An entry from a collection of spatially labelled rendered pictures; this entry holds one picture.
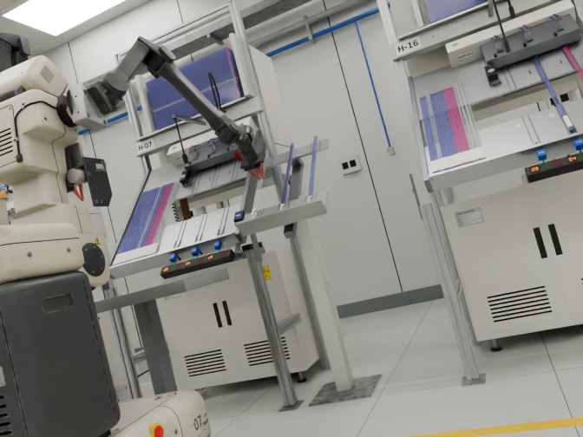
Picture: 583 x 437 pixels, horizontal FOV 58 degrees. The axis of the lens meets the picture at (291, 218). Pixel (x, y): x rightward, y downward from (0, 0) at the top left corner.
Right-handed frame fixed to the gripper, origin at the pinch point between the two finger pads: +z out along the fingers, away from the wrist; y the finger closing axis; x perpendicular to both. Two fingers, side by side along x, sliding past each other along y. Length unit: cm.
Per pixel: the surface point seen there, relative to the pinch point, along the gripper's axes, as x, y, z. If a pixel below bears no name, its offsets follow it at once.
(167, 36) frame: -93, 49, -43
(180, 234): 8.7, 43.3, 11.5
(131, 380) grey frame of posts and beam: 50, 81, 52
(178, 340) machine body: 21, 72, 64
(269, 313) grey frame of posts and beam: 42, 7, 37
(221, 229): 13.7, 21.5, 10.9
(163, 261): 20, 51, 15
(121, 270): 19, 73, 15
